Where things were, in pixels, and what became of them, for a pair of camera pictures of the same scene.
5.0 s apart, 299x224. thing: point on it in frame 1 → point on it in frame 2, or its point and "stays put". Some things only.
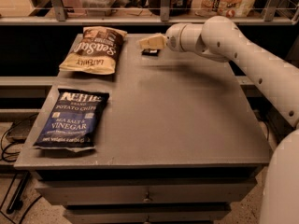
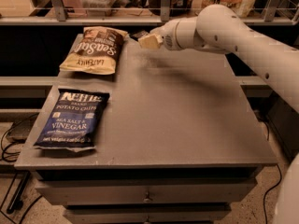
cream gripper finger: (156, 42) → (158, 31)
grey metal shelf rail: (269, 19) stays put
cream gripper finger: (153, 43) stays put
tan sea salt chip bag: (95, 51) stays put
